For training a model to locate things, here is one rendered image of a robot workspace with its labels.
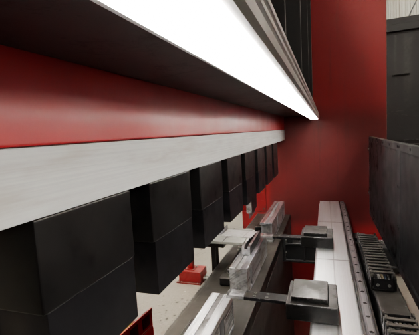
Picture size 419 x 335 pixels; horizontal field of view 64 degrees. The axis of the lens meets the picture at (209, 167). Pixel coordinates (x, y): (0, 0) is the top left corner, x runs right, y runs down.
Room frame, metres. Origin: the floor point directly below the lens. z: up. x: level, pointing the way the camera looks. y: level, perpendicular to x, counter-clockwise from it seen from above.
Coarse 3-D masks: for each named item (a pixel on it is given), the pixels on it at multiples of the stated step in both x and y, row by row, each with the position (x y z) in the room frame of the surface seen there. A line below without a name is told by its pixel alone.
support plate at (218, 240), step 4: (228, 228) 1.40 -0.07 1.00; (232, 228) 1.40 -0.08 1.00; (236, 228) 1.40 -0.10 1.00; (220, 236) 1.30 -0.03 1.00; (224, 236) 1.29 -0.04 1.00; (216, 240) 1.25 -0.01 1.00; (220, 240) 1.25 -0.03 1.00; (224, 240) 1.25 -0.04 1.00; (228, 240) 1.24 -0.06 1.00; (232, 240) 1.24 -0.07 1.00; (236, 240) 1.24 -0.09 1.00; (240, 240) 1.24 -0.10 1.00; (244, 240) 1.23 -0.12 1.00; (228, 244) 1.22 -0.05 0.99; (232, 244) 1.22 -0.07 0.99; (236, 244) 1.21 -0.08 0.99; (240, 244) 1.21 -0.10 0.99
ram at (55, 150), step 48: (0, 48) 0.27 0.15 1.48; (0, 96) 0.26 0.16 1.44; (48, 96) 0.31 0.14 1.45; (96, 96) 0.37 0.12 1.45; (144, 96) 0.47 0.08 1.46; (192, 96) 0.64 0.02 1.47; (0, 144) 0.26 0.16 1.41; (48, 144) 0.30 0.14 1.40; (96, 144) 0.37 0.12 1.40; (144, 144) 0.46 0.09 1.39; (192, 144) 0.63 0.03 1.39; (240, 144) 0.98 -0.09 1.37; (0, 192) 0.25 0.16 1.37; (48, 192) 0.30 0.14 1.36; (96, 192) 0.36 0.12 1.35
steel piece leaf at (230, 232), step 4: (224, 228) 1.35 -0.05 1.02; (224, 232) 1.34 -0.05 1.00; (228, 232) 1.34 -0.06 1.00; (232, 232) 1.34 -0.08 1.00; (236, 232) 1.33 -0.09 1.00; (240, 232) 1.33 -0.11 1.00; (244, 232) 1.33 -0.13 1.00; (228, 236) 1.29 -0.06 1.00; (232, 236) 1.28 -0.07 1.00; (236, 236) 1.28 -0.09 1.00; (240, 236) 1.28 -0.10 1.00
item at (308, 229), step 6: (306, 228) 1.23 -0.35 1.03; (312, 228) 1.22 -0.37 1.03; (318, 228) 1.22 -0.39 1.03; (324, 228) 1.21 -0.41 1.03; (264, 234) 1.28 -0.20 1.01; (270, 234) 1.27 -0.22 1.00; (276, 234) 1.27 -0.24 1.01; (282, 234) 1.26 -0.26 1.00; (306, 234) 1.17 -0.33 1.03; (312, 234) 1.17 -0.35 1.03; (318, 234) 1.16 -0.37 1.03; (324, 234) 1.15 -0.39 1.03; (330, 234) 1.18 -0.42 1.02; (306, 240) 1.16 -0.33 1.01; (312, 240) 1.16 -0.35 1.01; (318, 240) 1.15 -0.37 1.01; (324, 240) 1.14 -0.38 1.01; (330, 240) 1.14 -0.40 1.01; (306, 246) 1.16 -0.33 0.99; (312, 246) 1.16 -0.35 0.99; (318, 246) 1.15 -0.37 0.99; (324, 246) 1.14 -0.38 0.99; (330, 246) 1.14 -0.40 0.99
